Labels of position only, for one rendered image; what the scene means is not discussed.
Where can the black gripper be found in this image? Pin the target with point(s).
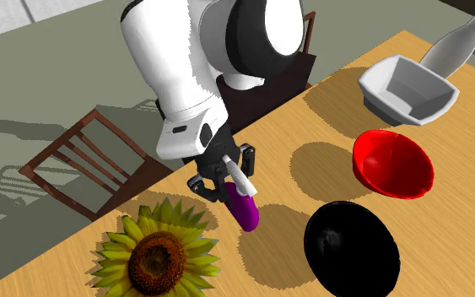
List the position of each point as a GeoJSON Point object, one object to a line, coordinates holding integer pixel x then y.
{"type": "Point", "coordinates": [214, 158]}

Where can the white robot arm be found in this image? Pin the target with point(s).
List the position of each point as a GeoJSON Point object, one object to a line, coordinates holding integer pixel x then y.
{"type": "Point", "coordinates": [167, 53]}

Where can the purple spray bottle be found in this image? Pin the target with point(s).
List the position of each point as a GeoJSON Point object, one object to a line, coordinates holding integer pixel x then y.
{"type": "Point", "coordinates": [245, 210]}

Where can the dark robot stand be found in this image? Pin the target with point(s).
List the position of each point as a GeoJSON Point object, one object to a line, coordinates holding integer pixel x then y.
{"type": "Point", "coordinates": [261, 103]}

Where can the brown wooden chair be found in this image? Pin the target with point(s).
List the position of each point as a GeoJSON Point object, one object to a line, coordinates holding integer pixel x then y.
{"type": "Point", "coordinates": [138, 181]}
{"type": "Point", "coordinates": [309, 33]}

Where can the yellow sunflower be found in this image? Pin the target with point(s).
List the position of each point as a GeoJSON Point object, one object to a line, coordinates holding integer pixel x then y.
{"type": "Point", "coordinates": [157, 259]}

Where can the black bowl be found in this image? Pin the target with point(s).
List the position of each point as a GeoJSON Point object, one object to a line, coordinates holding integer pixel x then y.
{"type": "Point", "coordinates": [352, 251]}

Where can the red bowl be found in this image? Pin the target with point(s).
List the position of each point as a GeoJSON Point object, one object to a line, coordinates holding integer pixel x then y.
{"type": "Point", "coordinates": [389, 168]}

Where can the white square bowl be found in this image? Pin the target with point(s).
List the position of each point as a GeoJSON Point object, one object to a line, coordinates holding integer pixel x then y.
{"type": "Point", "coordinates": [410, 94]}

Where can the wooden table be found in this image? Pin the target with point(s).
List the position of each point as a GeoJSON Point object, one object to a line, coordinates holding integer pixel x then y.
{"type": "Point", "coordinates": [447, 246]}

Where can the white bottle vase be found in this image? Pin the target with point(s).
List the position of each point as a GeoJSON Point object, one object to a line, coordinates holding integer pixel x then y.
{"type": "Point", "coordinates": [451, 47]}

